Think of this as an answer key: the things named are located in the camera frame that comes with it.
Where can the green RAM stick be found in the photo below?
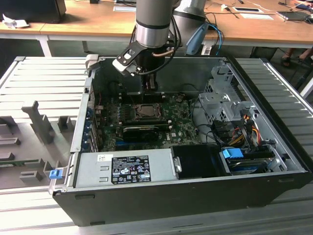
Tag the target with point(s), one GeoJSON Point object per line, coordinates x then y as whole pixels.
{"type": "Point", "coordinates": [19, 161]}

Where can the thin metal locking lever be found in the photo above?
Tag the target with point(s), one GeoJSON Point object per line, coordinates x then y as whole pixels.
{"type": "Point", "coordinates": [132, 101]}

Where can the silver power supply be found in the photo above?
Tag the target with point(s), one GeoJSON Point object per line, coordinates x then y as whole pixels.
{"type": "Point", "coordinates": [88, 171]}

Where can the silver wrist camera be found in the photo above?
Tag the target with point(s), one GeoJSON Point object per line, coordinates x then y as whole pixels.
{"type": "Point", "coordinates": [122, 64]}

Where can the dark notebook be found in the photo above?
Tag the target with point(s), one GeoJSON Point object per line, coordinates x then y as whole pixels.
{"type": "Point", "coordinates": [292, 15]}

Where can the blue expansion slot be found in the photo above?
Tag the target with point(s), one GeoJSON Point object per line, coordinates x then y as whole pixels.
{"type": "Point", "coordinates": [120, 145]}

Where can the hard disk in blue carrier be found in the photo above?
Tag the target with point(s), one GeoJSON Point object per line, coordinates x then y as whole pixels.
{"type": "Point", "coordinates": [231, 153]}

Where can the white barcode sticker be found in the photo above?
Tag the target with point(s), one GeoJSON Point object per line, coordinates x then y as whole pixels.
{"type": "Point", "coordinates": [105, 157]}

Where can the CPU socket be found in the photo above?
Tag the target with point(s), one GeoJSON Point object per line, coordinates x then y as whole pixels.
{"type": "Point", "coordinates": [136, 111]}

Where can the grey plastic case latch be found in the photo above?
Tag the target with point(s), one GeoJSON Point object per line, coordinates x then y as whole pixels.
{"type": "Point", "coordinates": [92, 61]}

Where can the pale blue teach pendant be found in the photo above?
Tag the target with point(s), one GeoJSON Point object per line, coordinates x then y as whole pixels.
{"type": "Point", "coordinates": [196, 39]}

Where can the white paper sheet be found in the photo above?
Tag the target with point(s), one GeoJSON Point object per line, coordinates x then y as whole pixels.
{"type": "Point", "coordinates": [256, 16]}

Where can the black graphics card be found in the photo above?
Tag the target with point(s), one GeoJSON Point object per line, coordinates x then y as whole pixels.
{"type": "Point", "coordinates": [139, 134]}

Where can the black PC case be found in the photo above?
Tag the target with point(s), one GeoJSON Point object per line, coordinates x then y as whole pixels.
{"type": "Point", "coordinates": [146, 205]}

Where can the green motherboard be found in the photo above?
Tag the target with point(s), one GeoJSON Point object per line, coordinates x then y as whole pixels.
{"type": "Point", "coordinates": [181, 127]}

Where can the blue plastic latch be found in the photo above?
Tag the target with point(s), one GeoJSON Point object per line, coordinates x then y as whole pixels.
{"type": "Point", "coordinates": [55, 174]}

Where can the white desk leg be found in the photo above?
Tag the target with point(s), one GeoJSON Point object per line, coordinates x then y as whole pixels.
{"type": "Point", "coordinates": [44, 46]}

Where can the black camera bracket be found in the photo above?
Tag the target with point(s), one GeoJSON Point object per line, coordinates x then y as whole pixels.
{"type": "Point", "coordinates": [133, 50]}

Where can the black power supply label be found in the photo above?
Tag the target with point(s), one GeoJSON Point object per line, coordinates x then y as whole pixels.
{"type": "Point", "coordinates": [130, 169]}

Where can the crumpled white paper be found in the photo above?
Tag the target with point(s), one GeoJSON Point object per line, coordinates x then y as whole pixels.
{"type": "Point", "coordinates": [12, 22]}

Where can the grey parts rack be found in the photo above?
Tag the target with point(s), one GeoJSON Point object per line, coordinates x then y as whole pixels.
{"type": "Point", "coordinates": [40, 122]}

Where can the silver drive cage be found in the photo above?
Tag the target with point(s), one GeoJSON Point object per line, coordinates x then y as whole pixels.
{"type": "Point", "coordinates": [220, 98]}

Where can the wooden desk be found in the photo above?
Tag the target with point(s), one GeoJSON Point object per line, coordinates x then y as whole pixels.
{"type": "Point", "coordinates": [97, 22]}

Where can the silver CPU plate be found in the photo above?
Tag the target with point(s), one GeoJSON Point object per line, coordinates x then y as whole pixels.
{"type": "Point", "coordinates": [148, 110]}

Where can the person's sandaled feet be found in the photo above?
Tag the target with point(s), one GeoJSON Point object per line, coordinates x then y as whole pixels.
{"type": "Point", "coordinates": [287, 60]}

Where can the silver metal latch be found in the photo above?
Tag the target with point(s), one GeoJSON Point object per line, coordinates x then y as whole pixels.
{"type": "Point", "coordinates": [177, 164]}

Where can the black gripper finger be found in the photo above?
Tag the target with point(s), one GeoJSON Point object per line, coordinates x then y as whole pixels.
{"type": "Point", "coordinates": [146, 83]}
{"type": "Point", "coordinates": [154, 82]}

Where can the black monitor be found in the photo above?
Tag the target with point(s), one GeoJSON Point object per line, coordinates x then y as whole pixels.
{"type": "Point", "coordinates": [31, 9]}

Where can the blue expansion card retainer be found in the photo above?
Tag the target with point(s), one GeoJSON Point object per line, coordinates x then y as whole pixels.
{"type": "Point", "coordinates": [87, 132]}

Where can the black RAM slots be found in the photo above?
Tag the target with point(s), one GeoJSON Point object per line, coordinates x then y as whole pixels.
{"type": "Point", "coordinates": [152, 98]}
{"type": "Point", "coordinates": [146, 121]}

